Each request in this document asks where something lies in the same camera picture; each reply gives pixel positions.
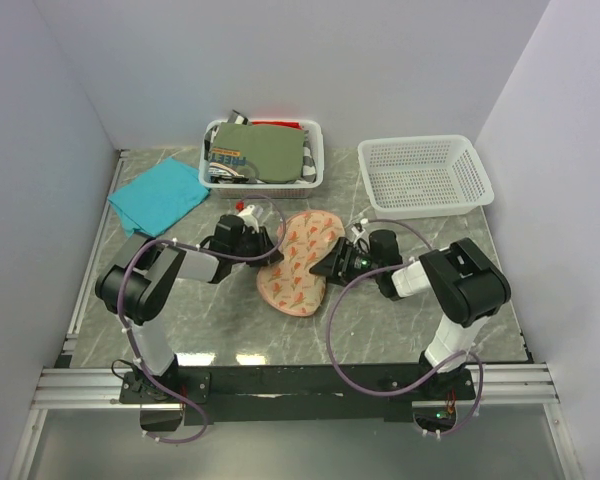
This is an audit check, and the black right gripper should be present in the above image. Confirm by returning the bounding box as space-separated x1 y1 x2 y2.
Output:
309 236 383 288

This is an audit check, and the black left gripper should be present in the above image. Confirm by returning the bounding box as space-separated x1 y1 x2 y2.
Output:
230 226 285 267

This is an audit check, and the floral pink bra laundry bag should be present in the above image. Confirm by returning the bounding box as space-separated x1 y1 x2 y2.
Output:
256 210 345 317

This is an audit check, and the white clothes basket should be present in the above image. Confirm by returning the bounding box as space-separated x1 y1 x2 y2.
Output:
198 119 325 199

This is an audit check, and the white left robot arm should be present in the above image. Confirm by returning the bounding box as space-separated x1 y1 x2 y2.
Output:
95 209 284 402

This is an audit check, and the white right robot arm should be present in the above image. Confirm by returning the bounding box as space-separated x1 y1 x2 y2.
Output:
309 229 511 399

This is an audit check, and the teal folded cloth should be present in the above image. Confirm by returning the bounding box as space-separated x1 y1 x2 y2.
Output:
108 157 209 237

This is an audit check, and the black grey striped garment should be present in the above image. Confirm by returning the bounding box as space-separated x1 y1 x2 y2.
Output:
203 111 316 184

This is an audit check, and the green printed t-shirt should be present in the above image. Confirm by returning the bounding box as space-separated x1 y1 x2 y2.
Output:
207 122 305 184

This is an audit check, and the white empty mesh basket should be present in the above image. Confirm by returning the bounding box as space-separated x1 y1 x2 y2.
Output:
358 135 495 220

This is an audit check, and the red garment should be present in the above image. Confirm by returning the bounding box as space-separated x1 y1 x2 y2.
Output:
251 120 303 130

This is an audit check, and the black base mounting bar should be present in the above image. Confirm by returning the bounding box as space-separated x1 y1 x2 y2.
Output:
119 363 477 432

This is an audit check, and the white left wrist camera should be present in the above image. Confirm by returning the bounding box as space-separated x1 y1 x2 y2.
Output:
235 201 263 232

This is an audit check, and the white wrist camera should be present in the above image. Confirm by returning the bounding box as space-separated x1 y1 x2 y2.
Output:
235 201 263 232
350 218 369 244

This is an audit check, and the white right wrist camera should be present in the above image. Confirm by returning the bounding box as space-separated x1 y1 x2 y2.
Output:
350 218 369 244

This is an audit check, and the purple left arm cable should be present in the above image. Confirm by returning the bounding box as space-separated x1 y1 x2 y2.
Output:
117 193 289 446

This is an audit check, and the aluminium rail frame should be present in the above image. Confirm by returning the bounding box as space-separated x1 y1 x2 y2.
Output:
4 147 581 480

